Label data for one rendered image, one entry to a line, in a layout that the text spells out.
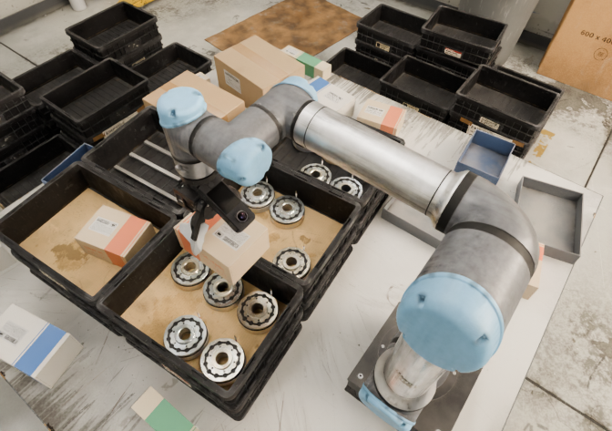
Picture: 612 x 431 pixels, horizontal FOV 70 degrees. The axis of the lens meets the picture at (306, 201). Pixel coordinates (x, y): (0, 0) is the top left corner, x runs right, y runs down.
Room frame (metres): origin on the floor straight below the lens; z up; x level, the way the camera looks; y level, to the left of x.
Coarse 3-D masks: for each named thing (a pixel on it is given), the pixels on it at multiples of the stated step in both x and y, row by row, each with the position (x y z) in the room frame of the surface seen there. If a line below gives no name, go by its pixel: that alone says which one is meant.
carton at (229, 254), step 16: (208, 224) 0.54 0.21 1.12; (224, 224) 0.54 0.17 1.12; (256, 224) 0.54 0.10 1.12; (208, 240) 0.50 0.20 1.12; (224, 240) 0.50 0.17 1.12; (240, 240) 0.50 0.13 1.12; (256, 240) 0.50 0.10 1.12; (208, 256) 0.47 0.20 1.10; (224, 256) 0.46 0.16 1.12; (240, 256) 0.46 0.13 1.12; (256, 256) 0.49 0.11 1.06; (224, 272) 0.44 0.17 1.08; (240, 272) 0.45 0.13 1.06
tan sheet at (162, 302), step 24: (168, 264) 0.60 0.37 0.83; (168, 288) 0.53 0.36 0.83; (144, 312) 0.47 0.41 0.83; (168, 312) 0.47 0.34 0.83; (192, 312) 0.47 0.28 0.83; (216, 312) 0.47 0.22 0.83; (216, 336) 0.40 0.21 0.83; (240, 336) 0.41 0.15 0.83; (264, 336) 0.41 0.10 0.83; (192, 360) 0.35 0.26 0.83
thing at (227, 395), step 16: (176, 224) 0.67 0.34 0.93; (160, 240) 0.62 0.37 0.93; (144, 256) 0.57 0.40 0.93; (128, 272) 0.52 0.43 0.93; (272, 272) 0.53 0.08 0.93; (112, 288) 0.48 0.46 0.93; (288, 304) 0.45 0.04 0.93; (112, 320) 0.41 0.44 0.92; (144, 336) 0.36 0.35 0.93; (272, 336) 0.37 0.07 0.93; (160, 352) 0.33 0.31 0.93; (256, 352) 0.33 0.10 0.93; (192, 368) 0.30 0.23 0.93; (208, 384) 0.27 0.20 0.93; (240, 384) 0.27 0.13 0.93; (224, 400) 0.24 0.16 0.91
